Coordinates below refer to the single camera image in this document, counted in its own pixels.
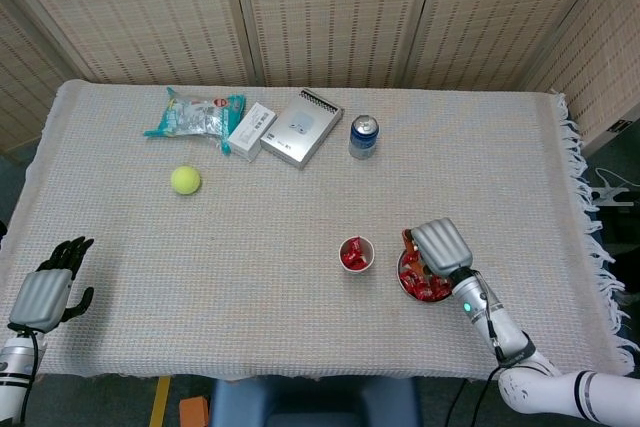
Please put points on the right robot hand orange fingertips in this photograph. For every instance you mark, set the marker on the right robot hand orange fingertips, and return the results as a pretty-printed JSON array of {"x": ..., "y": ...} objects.
[{"x": 442, "y": 247}]

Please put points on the orange block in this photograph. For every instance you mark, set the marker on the orange block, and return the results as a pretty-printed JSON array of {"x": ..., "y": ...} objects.
[{"x": 194, "y": 412}]

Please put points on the teal clear plastic snack bag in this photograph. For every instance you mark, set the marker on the teal clear plastic snack bag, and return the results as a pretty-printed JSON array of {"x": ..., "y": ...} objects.
[{"x": 192, "y": 117}]

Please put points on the left robot arm silver white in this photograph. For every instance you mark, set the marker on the left robot arm silver white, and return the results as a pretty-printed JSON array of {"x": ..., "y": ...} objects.
[{"x": 15, "y": 372}]

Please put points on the beige woven tablecloth with fringe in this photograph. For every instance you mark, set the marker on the beige woven tablecloth with fringe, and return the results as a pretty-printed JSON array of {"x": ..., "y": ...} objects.
[{"x": 250, "y": 227}]

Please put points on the round steel plate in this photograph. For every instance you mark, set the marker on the round steel plate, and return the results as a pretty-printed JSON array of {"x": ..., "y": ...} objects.
[{"x": 399, "y": 269}]

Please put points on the red candy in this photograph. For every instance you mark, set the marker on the red candy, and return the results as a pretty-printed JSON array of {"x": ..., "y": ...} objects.
[
  {"x": 408, "y": 261},
  {"x": 353, "y": 262},
  {"x": 441, "y": 287},
  {"x": 352, "y": 246},
  {"x": 425, "y": 291},
  {"x": 410, "y": 278}
]

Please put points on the blue chair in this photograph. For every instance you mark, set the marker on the blue chair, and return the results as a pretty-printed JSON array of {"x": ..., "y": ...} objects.
[{"x": 310, "y": 402}]

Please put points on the woven folding screen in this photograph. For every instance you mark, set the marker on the woven folding screen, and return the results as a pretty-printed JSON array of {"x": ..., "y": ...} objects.
[{"x": 325, "y": 7}]

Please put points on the small white carton box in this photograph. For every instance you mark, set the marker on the small white carton box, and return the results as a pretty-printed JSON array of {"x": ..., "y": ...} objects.
[{"x": 250, "y": 133}]

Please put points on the white paper cup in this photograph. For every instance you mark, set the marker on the white paper cup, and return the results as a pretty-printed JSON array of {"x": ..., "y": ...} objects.
[{"x": 357, "y": 272}]

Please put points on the blue drink can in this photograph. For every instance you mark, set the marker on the blue drink can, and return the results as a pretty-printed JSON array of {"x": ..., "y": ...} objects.
[{"x": 363, "y": 139}]

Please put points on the grey boxed spiral notebook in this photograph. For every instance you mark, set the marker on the grey boxed spiral notebook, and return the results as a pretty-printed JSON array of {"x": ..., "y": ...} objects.
[{"x": 297, "y": 129}]

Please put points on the yellow tennis ball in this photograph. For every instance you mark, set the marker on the yellow tennis ball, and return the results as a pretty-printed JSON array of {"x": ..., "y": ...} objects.
[{"x": 186, "y": 180}]

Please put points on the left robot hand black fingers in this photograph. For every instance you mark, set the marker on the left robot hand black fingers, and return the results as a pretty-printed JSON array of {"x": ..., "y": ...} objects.
[{"x": 40, "y": 299}]

